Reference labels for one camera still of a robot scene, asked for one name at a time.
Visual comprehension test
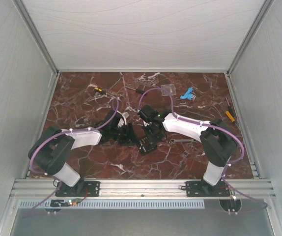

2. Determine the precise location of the blue plastic connector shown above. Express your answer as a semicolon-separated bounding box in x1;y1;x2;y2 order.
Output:
180;87;196;101

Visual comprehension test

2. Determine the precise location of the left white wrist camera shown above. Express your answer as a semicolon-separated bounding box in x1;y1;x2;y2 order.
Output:
117;112;129;127

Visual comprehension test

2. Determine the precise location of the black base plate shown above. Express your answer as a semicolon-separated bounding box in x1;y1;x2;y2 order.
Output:
180;180;230;197
55;180;100;197

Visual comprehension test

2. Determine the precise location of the black yellow screwdriver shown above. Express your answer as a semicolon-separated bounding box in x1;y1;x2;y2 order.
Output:
94;88;112;97

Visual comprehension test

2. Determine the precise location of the orange handle screwdriver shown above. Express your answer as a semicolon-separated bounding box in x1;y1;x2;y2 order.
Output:
225;111;239;128

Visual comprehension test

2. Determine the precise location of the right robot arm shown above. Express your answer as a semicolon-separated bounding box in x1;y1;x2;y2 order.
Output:
138;105;242;196

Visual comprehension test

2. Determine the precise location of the black handle screwdriver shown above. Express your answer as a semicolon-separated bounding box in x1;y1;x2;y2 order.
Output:
126;86;145;94

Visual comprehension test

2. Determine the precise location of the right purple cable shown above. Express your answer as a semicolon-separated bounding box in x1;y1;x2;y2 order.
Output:
140;88;268;215

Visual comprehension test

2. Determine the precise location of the clear plastic fuse box lid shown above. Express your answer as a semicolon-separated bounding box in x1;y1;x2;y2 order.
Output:
160;84;176;96

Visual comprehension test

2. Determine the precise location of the purple cable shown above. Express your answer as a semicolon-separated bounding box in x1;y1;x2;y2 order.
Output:
23;96;120;219
140;88;268;215

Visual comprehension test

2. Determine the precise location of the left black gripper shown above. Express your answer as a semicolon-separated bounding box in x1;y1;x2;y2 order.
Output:
111;123;141;147

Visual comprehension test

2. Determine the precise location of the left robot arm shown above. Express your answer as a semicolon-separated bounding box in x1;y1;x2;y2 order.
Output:
28;111;135;196

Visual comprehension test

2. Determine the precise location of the aluminium mounting rail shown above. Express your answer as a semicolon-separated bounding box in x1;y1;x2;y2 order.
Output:
10;178;276;199

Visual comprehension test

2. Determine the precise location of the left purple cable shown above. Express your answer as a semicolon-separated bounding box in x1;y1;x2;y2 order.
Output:
23;96;120;219

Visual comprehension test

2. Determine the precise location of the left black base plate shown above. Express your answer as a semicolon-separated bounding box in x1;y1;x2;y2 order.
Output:
55;180;100;197

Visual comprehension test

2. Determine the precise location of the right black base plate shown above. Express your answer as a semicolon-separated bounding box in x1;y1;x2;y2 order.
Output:
180;180;230;197

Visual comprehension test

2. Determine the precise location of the silver wrench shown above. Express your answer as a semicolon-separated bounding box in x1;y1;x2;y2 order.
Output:
170;139;196;144

